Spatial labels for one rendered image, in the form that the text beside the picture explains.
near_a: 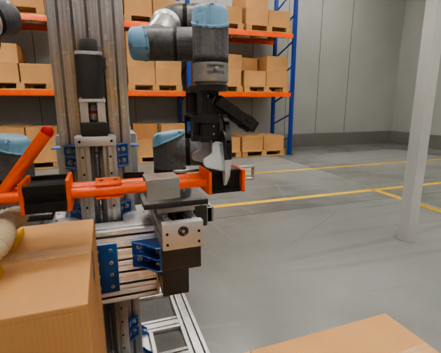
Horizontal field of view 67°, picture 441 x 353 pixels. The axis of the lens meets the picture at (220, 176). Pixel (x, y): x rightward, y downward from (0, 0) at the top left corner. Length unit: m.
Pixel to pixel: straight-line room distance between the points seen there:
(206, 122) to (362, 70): 11.48
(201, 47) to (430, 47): 3.09
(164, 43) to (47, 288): 0.54
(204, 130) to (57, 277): 0.38
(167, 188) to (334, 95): 10.84
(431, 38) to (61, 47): 3.08
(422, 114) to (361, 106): 8.56
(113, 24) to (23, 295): 0.99
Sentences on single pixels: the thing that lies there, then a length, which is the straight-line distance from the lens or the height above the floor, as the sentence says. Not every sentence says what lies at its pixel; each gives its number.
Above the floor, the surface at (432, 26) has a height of 2.01.
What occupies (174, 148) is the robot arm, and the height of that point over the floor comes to 1.21.
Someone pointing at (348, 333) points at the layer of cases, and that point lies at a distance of 1.42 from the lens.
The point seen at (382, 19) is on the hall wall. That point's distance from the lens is 12.73.
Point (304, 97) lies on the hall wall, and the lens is 10.79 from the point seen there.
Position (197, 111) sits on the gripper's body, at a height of 1.35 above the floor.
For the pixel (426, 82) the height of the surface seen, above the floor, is 1.53.
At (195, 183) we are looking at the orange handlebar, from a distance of 0.71.
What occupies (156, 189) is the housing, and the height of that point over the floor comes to 1.20.
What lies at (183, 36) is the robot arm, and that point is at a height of 1.51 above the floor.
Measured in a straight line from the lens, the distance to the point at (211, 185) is 0.70.
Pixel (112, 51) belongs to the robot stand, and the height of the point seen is 1.54.
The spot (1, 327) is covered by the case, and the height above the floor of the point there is 1.06.
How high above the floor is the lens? 1.37
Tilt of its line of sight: 13 degrees down
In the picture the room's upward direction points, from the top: straight up
